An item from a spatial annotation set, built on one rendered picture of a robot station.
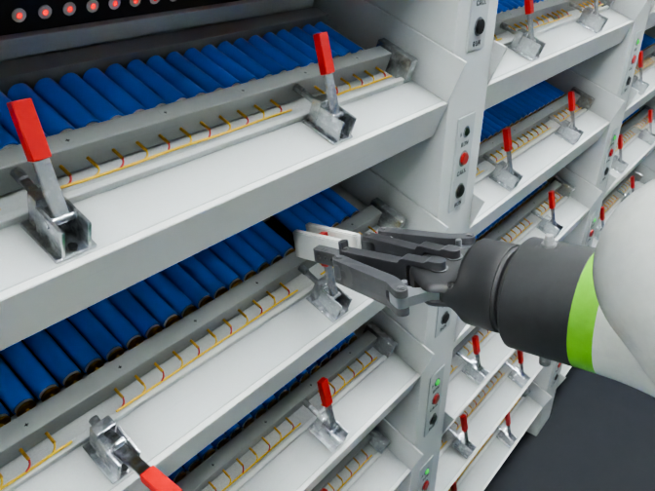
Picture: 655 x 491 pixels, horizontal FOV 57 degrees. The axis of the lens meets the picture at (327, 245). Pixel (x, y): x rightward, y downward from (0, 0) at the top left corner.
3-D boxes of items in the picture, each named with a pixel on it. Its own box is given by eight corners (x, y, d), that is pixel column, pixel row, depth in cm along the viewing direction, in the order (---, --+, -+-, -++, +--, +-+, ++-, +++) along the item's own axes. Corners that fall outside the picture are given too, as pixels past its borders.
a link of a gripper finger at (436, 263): (450, 296, 54) (443, 304, 53) (346, 274, 60) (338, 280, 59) (449, 257, 52) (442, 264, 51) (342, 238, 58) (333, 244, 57)
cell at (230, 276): (200, 250, 66) (241, 286, 64) (187, 257, 65) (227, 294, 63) (203, 239, 65) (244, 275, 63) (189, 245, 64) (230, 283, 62)
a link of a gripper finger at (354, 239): (356, 236, 60) (361, 233, 60) (304, 224, 64) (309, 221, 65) (359, 263, 61) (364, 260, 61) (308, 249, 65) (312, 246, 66)
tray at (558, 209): (579, 223, 137) (614, 175, 128) (443, 359, 96) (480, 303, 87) (505, 173, 144) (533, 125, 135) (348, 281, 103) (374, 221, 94)
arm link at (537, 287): (614, 220, 47) (570, 269, 41) (604, 347, 51) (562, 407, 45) (538, 208, 50) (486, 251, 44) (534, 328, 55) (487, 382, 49)
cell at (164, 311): (136, 282, 61) (178, 323, 59) (121, 289, 60) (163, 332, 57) (137, 269, 60) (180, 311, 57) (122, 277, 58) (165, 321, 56)
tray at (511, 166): (597, 139, 127) (637, 82, 118) (455, 251, 86) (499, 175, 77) (518, 91, 134) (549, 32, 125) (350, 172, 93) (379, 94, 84)
